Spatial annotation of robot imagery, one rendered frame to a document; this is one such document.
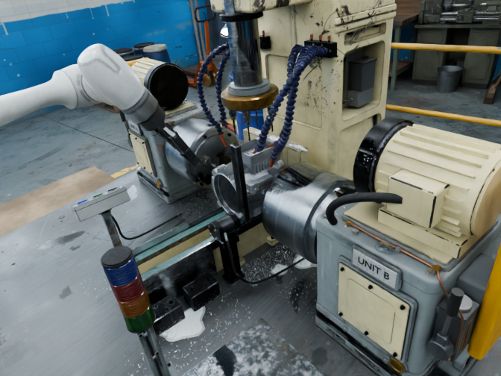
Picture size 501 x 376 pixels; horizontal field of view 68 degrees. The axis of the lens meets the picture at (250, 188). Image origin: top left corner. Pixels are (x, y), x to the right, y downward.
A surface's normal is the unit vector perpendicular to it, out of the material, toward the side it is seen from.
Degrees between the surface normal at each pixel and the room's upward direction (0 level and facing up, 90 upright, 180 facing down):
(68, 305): 0
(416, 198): 90
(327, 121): 90
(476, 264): 0
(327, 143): 90
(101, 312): 0
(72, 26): 90
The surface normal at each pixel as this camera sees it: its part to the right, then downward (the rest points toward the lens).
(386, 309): -0.78, 0.39
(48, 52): 0.74, 0.28
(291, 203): -0.64, -0.29
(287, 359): -0.11, -0.85
